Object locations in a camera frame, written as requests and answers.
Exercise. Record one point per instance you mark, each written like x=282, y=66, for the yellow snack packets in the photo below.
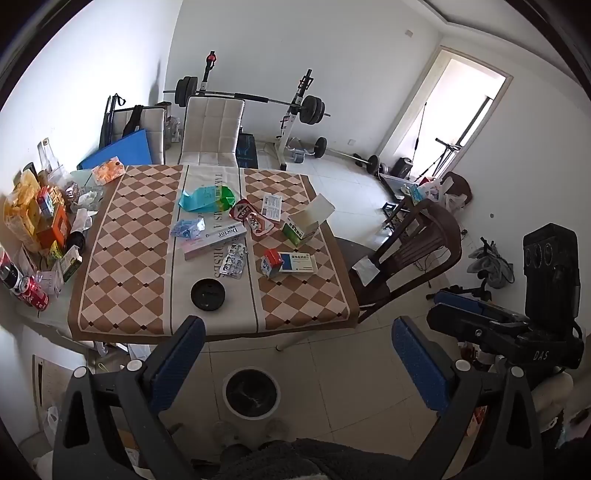
x=21, y=212

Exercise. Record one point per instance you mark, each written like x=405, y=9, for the crumpled blue wrapper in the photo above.
x=187, y=228

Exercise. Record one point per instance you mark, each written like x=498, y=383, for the clear bottle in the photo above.
x=48, y=154

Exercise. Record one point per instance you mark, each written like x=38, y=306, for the red snack packet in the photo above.
x=251, y=217

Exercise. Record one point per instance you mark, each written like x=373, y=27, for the barbell with black plates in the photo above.
x=258, y=98

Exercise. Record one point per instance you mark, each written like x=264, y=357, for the green white carton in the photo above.
x=71, y=266

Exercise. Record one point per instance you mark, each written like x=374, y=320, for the person's right forearm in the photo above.
x=554, y=397

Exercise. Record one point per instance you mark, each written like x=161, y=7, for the dark grey fleece clothing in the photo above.
x=286, y=461

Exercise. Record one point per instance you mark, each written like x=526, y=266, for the blue board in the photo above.
x=124, y=150

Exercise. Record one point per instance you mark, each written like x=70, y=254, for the grey cloth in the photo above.
x=491, y=265

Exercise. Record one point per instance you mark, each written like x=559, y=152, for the black folding frame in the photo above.
x=107, y=120

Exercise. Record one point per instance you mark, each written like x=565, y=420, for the brown checkered tablecloth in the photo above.
x=134, y=258

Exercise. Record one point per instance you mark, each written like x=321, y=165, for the green white open box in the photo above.
x=307, y=221

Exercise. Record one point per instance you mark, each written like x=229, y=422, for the black round ashtray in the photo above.
x=207, y=294

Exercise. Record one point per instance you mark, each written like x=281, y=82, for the small red blue carton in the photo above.
x=270, y=263

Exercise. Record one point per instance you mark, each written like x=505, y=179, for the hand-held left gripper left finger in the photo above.
x=178, y=364

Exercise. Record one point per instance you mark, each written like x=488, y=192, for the red soda can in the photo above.
x=33, y=291

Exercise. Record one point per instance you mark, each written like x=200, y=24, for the white plastic bags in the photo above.
x=443, y=191

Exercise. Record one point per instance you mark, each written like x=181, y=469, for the white paper sheet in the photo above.
x=367, y=271

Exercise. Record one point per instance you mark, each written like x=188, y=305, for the blue white medicine box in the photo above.
x=296, y=263

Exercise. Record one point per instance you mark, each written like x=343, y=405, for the orange box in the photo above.
x=54, y=228

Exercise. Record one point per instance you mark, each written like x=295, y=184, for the black speaker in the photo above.
x=403, y=167

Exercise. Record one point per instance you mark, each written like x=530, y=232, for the colourful drink carton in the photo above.
x=48, y=201

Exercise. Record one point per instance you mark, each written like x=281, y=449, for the brown plastic chair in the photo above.
x=415, y=240

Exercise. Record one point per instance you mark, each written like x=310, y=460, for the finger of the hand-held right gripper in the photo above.
x=461, y=325
x=461, y=302

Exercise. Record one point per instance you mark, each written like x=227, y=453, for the black tripod stand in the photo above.
x=438, y=157

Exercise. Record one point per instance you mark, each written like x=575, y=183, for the orange snack bag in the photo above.
x=108, y=170

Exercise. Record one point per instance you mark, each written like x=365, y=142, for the white printed packet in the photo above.
x=272, y=207

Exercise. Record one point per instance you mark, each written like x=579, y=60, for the white padded chair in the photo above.
x=212, y=124

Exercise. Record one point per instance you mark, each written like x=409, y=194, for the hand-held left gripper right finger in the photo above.
x=420, y=369

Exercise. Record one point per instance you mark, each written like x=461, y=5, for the black box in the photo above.
x=247, y=152

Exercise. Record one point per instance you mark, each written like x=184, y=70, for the white weight rack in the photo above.
x=291, y=134

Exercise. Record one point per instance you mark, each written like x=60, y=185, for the green blue plastic bag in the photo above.
x=207, y=198

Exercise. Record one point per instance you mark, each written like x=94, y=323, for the beige padded chair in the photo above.
x=152, y=124

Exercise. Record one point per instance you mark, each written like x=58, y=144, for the white toothpaste box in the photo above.
x=214, y=241

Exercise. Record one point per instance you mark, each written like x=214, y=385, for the doorway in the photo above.
x=448, y=110

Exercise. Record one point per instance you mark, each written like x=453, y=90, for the silver pill blister pack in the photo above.
x=233, y=261

